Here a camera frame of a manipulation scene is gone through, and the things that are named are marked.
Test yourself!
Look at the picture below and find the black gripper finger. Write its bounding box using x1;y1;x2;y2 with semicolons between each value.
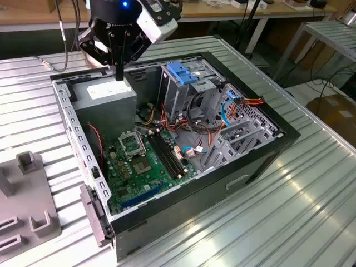
108;29;132;82

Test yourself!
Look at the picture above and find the wooden desk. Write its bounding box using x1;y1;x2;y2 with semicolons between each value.
0;0;337;33

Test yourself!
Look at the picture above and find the blue drive latch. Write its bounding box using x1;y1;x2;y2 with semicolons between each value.
166;62;200;87

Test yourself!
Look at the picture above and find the blue expansion slot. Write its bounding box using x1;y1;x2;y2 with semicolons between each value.
121;182;165;210

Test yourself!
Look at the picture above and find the red yellow disk power wire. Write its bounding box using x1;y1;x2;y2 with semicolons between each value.
233;95;264;109

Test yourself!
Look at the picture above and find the dark arm cable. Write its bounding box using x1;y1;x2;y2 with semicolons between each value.
34;0;83;72

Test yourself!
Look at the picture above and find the power supply wire bundle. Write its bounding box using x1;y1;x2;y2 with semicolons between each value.
136;102;193;134

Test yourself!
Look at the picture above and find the metal slat side table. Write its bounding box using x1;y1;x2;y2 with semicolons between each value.
274;19;356;81

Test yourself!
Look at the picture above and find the metal socket cover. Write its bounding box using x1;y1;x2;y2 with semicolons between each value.
118;130;147;161

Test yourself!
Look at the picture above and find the blue data wire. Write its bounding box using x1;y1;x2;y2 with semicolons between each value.
182;89;242;158

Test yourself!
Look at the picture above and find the grey parts rack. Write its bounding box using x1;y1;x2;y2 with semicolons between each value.
0;150;62;264

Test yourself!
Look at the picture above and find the black RAM slot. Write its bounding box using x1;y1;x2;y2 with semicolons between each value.
150;134;181;179
154;133;184;177
146;135;177;180
157;132;187;175

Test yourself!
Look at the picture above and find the black PC case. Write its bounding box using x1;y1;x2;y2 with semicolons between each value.
49;51;303;262

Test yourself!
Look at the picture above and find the grey power supply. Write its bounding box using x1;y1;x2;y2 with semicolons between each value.
69;75;139;142

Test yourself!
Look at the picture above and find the green motherboard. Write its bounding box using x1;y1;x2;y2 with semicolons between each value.
104;126;200;216

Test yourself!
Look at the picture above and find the black wire bundle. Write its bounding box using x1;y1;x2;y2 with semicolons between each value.
185;91;223;135

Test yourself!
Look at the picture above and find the grey metal disk bay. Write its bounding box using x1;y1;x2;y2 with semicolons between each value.
204;82;285;175

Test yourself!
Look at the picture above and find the cardboard box with label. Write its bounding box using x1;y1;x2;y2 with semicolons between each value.
305;93;356;148

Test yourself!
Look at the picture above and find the brown box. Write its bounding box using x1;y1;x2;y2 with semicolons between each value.
41;0;87;14

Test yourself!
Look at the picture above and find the grey metal drive cage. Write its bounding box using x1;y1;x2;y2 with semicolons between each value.
158;58;228;123

